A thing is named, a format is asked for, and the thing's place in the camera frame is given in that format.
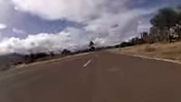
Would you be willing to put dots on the row of trees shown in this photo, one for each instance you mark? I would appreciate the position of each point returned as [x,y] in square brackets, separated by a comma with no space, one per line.
[172,24]

